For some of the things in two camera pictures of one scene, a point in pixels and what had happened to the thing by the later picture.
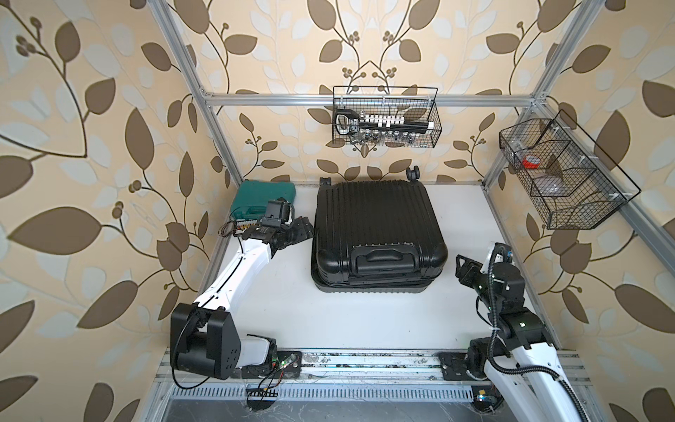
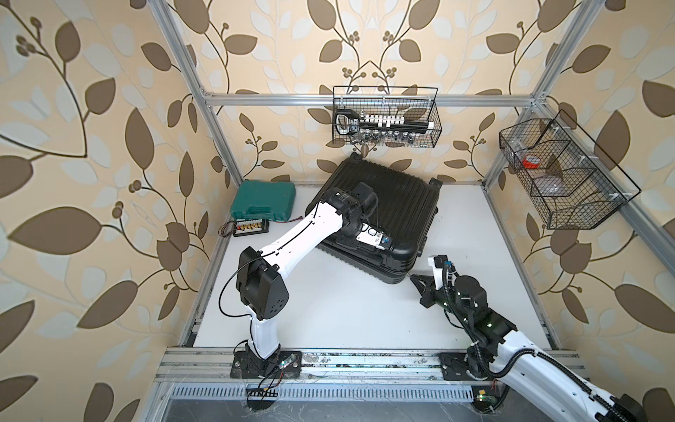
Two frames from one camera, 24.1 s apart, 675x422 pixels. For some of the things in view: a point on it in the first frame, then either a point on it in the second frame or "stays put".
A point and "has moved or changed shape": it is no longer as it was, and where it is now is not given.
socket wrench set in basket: (358, 125) stays put
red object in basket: (531, 162) stays put
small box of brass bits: (242, 225) stays put
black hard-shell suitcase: (376, 237) has moved or changed shape
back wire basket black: (386, 116) stays put
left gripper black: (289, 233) -> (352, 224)
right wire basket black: (564, 174) stays put
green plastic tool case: (251, 198) stays put
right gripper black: (467, 272) -> (426, 294)
